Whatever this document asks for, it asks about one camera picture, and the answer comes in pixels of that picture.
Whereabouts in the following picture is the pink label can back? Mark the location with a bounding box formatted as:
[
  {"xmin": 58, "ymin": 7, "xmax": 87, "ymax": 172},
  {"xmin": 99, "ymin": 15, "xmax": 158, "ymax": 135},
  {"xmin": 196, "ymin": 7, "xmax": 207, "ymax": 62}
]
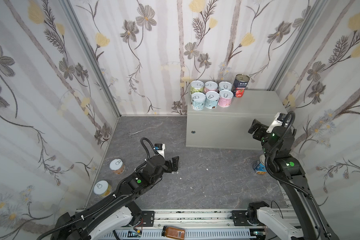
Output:
[{"xmin": 218, "ymin": 90, "xmax": 234, "ymax": 108}]

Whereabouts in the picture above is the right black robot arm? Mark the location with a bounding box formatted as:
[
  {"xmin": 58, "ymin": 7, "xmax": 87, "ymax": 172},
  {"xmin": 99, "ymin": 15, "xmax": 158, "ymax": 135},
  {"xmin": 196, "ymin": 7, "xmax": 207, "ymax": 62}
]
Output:
[{"xmin": 247, "ymin": 111, "xmax": 339, "ymax": 240}]

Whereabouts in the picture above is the orange brown bottle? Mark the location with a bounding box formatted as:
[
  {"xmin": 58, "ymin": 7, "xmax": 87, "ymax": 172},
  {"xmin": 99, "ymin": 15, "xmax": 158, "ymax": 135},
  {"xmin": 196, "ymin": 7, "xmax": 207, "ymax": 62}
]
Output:
[{"xmin": 162, "ymin": 226, "xmax": 186, "ymax": 240}]

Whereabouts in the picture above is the teal can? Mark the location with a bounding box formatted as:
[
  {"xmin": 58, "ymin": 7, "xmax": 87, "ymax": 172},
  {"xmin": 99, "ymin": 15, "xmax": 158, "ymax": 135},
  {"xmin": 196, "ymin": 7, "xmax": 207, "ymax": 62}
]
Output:
[
  {"xmin": 205, "ymin": 91, "xmax": 220, "ymax": 109},
  {"xmin": 191, "ymin": 92, "xmax": 206, "ymax": 111},
  {"xmin": 218, "ymin": 81, "xmax": 233, "ymax": 92}
]

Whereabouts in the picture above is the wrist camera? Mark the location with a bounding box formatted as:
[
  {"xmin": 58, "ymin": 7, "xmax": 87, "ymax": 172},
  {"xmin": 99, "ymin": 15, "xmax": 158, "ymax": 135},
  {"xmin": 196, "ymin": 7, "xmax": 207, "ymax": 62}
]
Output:
[
  {"xmin": 266, "ymin": 113, "xmax": 287, "ymax": 134},
  {"xmin": 154, "ymin": 144, "xmax": 166, "ymax": 157}
]

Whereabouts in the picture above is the orange label can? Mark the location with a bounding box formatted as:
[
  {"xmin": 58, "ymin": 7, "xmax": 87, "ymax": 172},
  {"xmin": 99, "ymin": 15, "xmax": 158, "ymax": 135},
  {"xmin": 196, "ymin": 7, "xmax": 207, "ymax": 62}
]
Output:
[{"xmin": 109, "ymin": 159, "xmax": 126, "ymax": 175}]

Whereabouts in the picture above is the red dark label can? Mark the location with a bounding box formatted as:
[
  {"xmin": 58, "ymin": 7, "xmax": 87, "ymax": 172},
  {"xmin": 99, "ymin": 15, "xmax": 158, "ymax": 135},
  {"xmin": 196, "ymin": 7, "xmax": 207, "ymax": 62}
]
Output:
[{"xmin": 232, "ymin": 74, "xmax": 250, "ymax": 98}]

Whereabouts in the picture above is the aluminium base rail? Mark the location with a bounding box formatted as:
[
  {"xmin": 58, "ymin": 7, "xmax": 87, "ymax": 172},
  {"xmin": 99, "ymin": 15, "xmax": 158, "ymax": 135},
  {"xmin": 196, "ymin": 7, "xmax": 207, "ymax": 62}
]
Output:
[{"xmin": 77, "ymin": 208, "xmax": 304, "ymax": 240}]

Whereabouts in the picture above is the yellow label can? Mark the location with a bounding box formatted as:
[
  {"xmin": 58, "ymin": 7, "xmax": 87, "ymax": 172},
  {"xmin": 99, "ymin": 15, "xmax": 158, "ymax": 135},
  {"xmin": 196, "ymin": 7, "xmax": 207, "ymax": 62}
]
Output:
[{"xmin": 93, "ymin": 180, "xmax": 112, "ymax": 198}]

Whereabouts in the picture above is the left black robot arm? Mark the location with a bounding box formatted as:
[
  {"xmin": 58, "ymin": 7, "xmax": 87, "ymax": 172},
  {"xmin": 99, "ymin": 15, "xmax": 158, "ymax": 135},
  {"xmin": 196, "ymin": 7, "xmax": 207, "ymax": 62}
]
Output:
[{"xmin": 38, "ymin": 138, "xmax": 180, "ymax": 240}]

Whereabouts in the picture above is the green label can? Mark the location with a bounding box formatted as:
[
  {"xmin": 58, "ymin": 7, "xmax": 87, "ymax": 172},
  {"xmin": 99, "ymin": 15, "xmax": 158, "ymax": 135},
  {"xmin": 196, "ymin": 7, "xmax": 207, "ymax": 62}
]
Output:
[{"xmin": 190, "ymin": 80, "xmax": 205, "ymax": 95}]

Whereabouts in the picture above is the blue label can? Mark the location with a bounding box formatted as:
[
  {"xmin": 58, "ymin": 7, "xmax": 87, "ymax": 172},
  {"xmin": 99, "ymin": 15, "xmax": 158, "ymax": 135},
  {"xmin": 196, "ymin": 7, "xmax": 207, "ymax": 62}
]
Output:
[{"xmin": 253, "ymin": 155, "xmax": 267, "ymax": 175}]

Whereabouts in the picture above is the grey metal cabinet box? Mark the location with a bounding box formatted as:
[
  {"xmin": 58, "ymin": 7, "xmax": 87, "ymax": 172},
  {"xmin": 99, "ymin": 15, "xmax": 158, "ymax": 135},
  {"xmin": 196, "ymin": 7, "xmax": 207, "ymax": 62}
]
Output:
[{"xmin": 186, "ymin": 90, "xmax": 287, "ymax": 150}]

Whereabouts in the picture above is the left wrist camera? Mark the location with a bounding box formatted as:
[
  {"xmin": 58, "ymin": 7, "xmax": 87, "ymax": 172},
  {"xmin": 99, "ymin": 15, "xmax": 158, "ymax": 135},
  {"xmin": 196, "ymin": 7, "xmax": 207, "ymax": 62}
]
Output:
[{"xmin": 154, "ymin": 144, "xmax": 166, "ymax": 157}]

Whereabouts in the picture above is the pink label can front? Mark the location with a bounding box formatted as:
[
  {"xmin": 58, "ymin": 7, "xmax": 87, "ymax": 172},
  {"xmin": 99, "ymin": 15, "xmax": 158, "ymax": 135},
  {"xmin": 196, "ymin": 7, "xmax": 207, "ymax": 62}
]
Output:
[{"xmin": 204, "ymin": 81, "xmax": 218, "ymax": 94}]

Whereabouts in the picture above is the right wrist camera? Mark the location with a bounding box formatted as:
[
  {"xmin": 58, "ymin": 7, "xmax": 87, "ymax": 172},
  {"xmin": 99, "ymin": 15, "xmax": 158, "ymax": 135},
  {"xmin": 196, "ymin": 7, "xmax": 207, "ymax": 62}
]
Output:
[{"xmin": 266, "ymin": 113, "xmax": 287, "ymax": 134}]

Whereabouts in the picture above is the pink label can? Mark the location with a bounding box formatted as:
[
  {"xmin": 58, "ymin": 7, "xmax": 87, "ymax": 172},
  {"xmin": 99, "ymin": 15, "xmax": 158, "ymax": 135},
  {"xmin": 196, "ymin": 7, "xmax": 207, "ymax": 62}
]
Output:
[
  {"xmin": 204, "ymin": 81, "xmax": 218, "ymax": 94},
  {"xmin": 218, "ymin": 90, "xmax": 234, "ymax": 108}
]

